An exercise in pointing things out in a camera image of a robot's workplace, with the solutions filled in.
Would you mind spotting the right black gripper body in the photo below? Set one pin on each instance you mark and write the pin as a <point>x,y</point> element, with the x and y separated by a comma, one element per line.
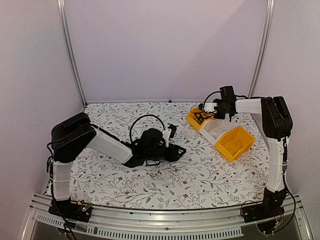
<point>223,109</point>

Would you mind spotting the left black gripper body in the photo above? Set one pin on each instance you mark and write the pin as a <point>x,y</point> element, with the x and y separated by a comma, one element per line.
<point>154,155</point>

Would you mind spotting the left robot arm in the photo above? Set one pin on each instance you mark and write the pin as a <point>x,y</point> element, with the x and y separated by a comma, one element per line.
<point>70,137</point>

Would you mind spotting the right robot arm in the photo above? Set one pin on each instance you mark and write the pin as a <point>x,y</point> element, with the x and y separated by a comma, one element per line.
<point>277,125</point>

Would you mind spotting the white translucent bin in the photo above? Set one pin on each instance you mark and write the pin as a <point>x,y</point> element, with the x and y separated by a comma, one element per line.
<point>213,129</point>

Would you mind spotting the far yellow bin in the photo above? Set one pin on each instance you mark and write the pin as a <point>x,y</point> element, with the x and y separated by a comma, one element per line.
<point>197,118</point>

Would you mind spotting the yellow bin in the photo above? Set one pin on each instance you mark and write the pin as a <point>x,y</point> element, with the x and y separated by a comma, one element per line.
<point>197,118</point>
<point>234,143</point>

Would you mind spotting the floral table mat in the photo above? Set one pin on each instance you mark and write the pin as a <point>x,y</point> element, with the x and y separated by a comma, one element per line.
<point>201,178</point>

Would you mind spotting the near yellow bin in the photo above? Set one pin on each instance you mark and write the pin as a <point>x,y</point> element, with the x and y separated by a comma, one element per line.
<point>234,143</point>

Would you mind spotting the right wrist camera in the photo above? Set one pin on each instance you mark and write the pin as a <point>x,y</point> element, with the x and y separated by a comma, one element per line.
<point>208,107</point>

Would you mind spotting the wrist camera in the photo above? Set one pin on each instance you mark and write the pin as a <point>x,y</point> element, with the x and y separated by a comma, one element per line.
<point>168,133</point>
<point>208,107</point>

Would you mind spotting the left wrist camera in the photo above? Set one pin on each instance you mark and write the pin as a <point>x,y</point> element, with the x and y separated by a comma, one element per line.
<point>168,133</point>

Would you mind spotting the aluminium front rail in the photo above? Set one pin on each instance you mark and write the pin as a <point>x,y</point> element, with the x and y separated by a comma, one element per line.
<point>111,223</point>

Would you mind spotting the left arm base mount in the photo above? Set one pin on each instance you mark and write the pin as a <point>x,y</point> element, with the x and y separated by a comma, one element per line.
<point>79,211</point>

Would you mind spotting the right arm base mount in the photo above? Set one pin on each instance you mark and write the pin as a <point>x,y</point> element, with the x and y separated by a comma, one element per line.
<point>270,211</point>

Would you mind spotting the right aluminium frame post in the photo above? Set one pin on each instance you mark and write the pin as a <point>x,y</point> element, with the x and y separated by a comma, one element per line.
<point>263,46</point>

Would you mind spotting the aluminium frame post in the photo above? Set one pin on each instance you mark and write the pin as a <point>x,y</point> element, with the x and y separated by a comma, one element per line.
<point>61,7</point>
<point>263,46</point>

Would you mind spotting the left aluminium frame post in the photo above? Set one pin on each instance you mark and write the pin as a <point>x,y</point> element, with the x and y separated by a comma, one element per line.
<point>61,7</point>

